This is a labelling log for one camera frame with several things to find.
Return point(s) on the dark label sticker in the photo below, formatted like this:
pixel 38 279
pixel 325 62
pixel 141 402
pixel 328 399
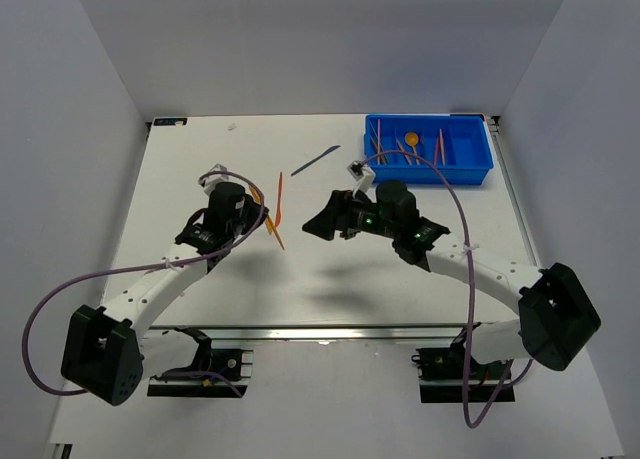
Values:
pixel 169 122

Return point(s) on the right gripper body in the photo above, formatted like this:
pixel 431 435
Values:
pixel 360 216

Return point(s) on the orange plastic knife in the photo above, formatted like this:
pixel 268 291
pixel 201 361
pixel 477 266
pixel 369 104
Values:
pixel 270 225

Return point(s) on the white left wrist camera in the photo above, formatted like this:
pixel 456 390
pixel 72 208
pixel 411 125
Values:
pixel 217 174

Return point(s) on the red plastic fork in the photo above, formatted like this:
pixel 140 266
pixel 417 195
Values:
pixel 437 149

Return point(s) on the dark blue plastic knife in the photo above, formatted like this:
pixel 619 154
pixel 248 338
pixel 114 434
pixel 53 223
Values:
pixel 313 161

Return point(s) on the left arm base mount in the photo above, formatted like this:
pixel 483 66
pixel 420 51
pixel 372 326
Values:
pixel 185 362

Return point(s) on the yellow fork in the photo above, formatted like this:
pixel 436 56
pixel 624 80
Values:
pixel 257 199

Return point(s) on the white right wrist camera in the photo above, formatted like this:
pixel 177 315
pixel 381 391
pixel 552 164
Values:
pixel 363 176

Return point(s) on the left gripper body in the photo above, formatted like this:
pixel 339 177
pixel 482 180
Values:
pixel 248 216

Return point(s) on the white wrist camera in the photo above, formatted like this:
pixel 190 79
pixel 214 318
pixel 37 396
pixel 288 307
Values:
pixel 217 174
pixel 363 176

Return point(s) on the blue compartment tray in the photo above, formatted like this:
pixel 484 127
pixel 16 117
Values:
pixel 468 153

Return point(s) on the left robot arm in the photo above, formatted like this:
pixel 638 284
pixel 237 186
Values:
pixel 109 349

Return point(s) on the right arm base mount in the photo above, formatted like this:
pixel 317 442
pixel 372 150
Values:
pixel 440 372

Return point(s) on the orange plastic fork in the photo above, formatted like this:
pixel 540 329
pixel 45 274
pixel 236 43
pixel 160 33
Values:
pixel 442 149

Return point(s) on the dark blue chopstick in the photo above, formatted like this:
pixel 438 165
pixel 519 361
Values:
pixel 385 156

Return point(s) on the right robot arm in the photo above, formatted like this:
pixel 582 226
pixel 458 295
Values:
pixel 555 317

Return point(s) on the aluminium table rail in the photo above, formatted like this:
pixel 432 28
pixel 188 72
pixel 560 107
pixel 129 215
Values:
pixel 406 332

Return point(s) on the red plastic knife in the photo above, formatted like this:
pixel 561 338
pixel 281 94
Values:
pixel 278 213

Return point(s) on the orange chopstick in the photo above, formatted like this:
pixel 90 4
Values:
pixel 373 144

